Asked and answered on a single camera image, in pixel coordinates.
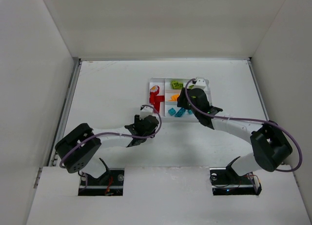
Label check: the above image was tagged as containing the red rectangular lego brick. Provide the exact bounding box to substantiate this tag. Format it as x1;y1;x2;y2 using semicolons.
154;102;160;113

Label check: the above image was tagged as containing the teal square lego brick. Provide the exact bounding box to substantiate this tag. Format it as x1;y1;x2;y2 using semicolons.
168;108;176;116

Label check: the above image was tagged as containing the red lego with blue brick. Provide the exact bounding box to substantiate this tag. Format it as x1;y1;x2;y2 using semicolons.
149;93;157;108

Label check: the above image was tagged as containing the red flower lego piece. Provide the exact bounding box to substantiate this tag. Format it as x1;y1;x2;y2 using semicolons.
150;85;160;96

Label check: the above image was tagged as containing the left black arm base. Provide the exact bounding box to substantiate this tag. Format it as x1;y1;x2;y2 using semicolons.
78;158;124;197

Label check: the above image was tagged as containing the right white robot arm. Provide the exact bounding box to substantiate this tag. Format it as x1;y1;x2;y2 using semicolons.
177;88;293;177

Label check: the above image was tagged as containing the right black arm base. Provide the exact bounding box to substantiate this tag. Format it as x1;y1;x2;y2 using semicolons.
209;157;262;196

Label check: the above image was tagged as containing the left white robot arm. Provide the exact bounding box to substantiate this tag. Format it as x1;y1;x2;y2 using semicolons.
55;115;162;180

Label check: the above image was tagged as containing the white divided sorting tray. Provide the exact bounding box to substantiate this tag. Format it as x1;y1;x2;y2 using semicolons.
148;78;197;123

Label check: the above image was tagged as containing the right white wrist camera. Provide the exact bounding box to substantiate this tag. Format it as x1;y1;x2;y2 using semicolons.
193;77;207;90

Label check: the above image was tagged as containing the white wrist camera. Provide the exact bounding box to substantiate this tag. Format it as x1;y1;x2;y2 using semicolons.
193;77;207;90
139;105;154;120

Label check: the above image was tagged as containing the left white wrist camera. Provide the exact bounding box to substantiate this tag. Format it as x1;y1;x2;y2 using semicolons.
139;105;154;120

